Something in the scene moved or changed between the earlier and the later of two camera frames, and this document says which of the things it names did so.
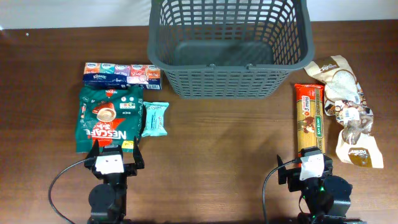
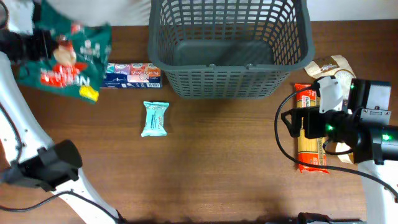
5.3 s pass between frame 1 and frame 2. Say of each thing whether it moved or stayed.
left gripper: moved
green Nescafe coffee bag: moved
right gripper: moved
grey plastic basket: stayed
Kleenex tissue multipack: stayed
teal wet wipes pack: stayed
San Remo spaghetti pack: stayed
